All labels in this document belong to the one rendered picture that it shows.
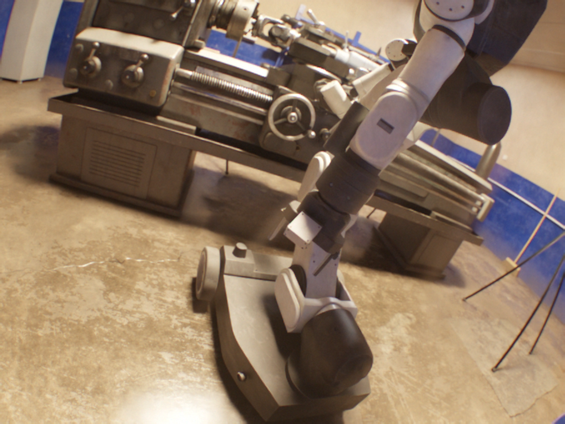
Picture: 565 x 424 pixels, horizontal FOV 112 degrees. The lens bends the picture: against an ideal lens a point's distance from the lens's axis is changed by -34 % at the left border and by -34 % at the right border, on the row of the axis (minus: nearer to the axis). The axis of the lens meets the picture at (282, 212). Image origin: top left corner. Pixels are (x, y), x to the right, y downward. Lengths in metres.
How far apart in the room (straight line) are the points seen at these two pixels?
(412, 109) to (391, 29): 5.04
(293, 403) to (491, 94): 0.78
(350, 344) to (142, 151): 1.25
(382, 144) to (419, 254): 1.85
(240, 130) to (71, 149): 0.92
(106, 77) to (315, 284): 1.21
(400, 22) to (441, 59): 5.11
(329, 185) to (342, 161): 0.04
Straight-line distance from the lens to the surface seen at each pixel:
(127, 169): 1.56
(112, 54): 1.41
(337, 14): 5.07
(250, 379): 0.81
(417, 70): 0.47
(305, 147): 1.38
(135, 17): 1.54
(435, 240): 2.24
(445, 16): 0.47
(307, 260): 0.83
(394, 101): 0.43
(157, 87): 1.34
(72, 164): 1.70
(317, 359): 0.72
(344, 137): 0.47
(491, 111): 0.56
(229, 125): 1.49
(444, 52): 0.48
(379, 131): 0.42
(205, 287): 1.01
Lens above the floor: 0.79
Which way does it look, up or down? 22 degrees down
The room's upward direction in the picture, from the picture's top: 23 degrees clockwise
